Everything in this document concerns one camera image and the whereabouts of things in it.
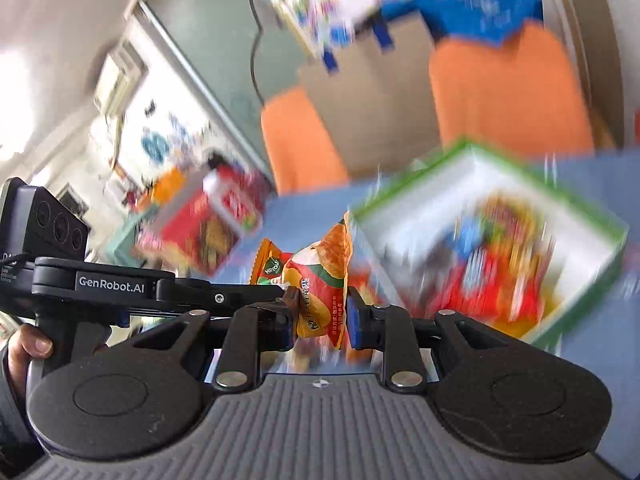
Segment orange red snack packet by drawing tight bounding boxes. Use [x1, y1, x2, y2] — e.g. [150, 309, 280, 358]
[250, 214, 352, 349]

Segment person's left hand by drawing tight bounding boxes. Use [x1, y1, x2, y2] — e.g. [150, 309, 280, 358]
[8, 324, 53, 400]

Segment red cracker box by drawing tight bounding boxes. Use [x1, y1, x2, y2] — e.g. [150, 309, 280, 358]
[137, 167, 269, 275]

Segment white bottle red label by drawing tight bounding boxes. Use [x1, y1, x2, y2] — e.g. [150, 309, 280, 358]
[203, 165, 262, 237]

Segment green cardboard box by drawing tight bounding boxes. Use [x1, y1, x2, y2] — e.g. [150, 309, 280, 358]
[352, 141, 628, 348]

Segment left orange chair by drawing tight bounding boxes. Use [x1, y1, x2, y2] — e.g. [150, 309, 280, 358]
[260, 86, 349, 195]

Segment orange chair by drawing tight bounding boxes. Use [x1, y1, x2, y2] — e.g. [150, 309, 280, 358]
[428, 21, 594, 159]
[260, 86, 349, 195]

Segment blue striped tablecloth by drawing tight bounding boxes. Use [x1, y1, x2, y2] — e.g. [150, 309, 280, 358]
[216, 143, 639, 478]

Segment air conditioner unit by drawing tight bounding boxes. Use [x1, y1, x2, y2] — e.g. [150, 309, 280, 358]
[93, 38, 148, 118]

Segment right orange chair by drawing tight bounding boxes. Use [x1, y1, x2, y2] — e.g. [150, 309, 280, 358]
[428, 21, 594, 159]

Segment blue plastic bag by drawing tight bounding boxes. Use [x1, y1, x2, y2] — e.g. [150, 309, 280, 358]
[381, 0, 544, 47]

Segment brown cardboard bag blue handles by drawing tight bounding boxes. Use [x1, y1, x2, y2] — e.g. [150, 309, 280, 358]
[298, 13, 440, 178]

